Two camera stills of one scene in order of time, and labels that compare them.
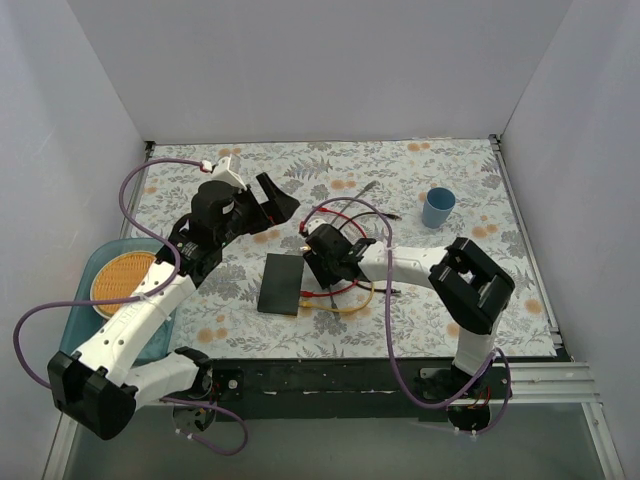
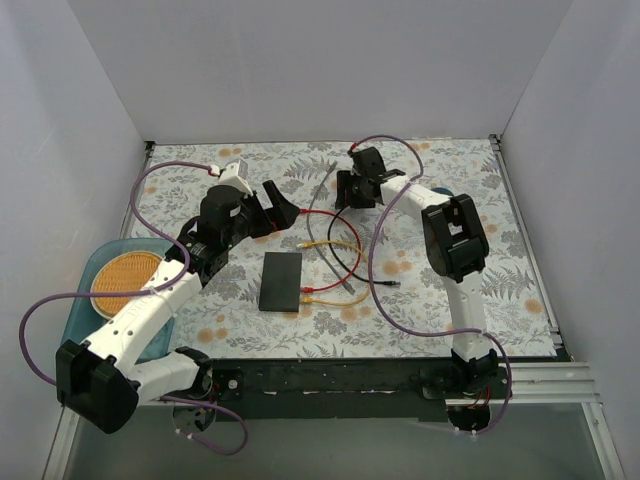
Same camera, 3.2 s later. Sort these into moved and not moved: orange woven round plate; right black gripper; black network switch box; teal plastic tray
Moved: right black gripper
Not moved: teal plastic tray; black network switch box; orange woven round plate
